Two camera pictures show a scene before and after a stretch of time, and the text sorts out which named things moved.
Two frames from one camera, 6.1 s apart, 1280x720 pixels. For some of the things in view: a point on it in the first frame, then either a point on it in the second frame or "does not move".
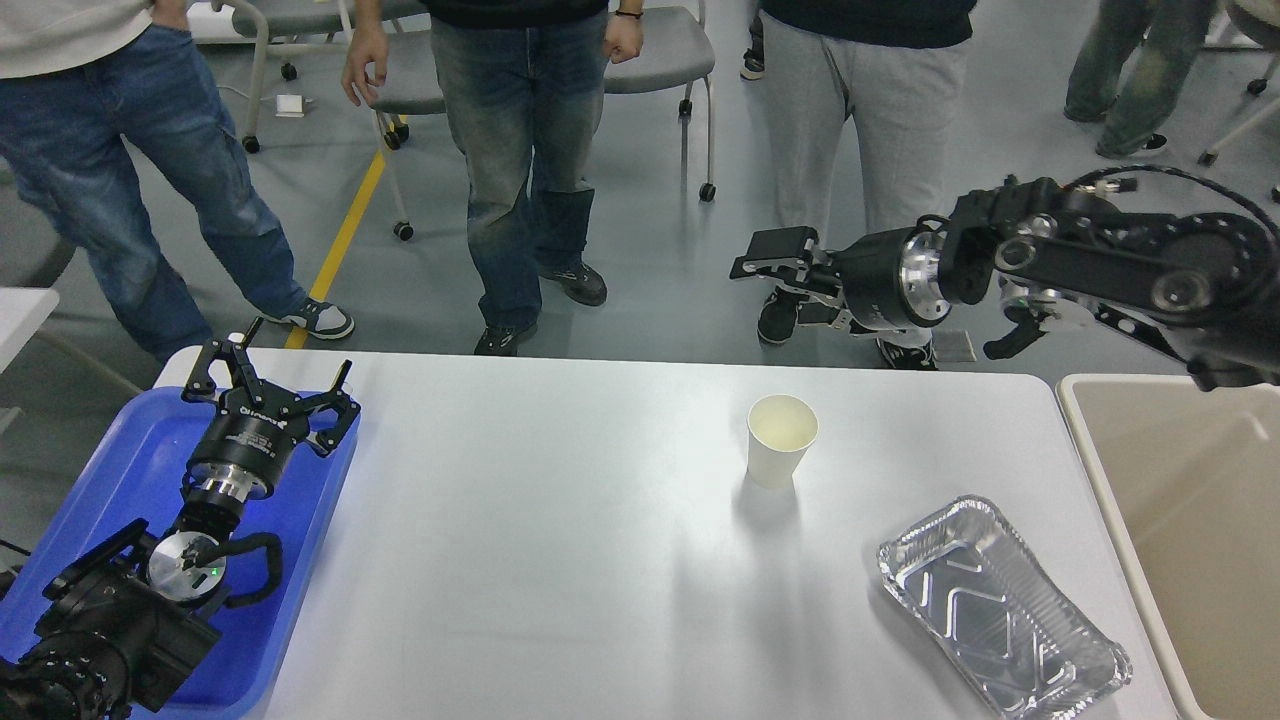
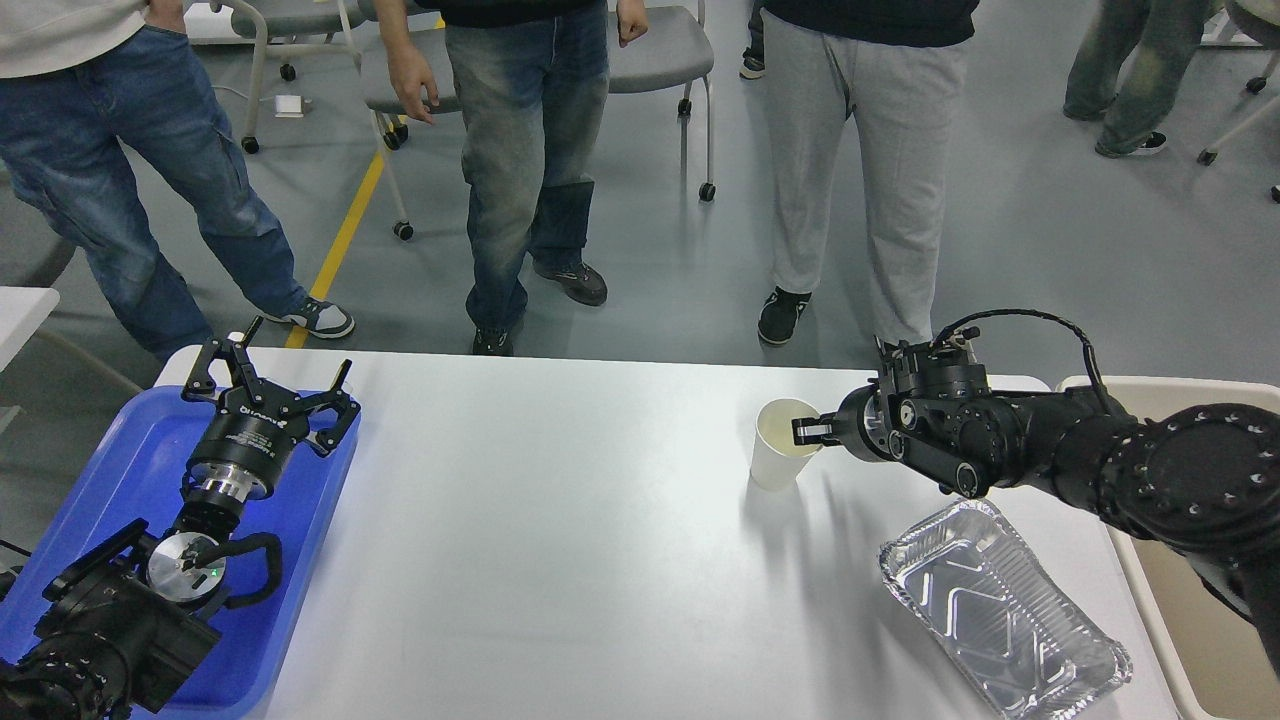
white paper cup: x=780 y=429 does not move
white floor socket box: x=289 y=106 does not move
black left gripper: x=246 y=445 does not move
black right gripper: x=898 y=280 -> x=866 y=426
